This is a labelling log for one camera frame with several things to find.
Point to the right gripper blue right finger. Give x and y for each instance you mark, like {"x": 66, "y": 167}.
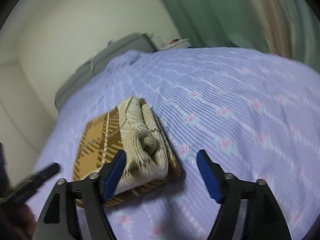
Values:
{"x": 211, "y": 174}

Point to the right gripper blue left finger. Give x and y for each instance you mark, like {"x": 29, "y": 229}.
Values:
{"x": 111, "y": 174}

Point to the brown plaid knit sweater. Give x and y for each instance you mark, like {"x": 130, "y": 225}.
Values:
{"x": 133, "y": 127}

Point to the purple floral bed sheet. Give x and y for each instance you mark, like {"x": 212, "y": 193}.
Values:
{"x": 255, "y": 114}

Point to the grey upholstered headboard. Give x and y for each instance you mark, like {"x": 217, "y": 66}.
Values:
{"x": 95, "y": 65}

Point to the white bedside table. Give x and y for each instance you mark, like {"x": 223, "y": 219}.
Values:
{"x": 177, "y": 44}

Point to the green curtain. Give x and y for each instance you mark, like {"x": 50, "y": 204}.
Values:
{"x": 234, "y": 23}

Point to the beige curtain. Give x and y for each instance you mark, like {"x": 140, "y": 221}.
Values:
{"x": 274, "y": 22}

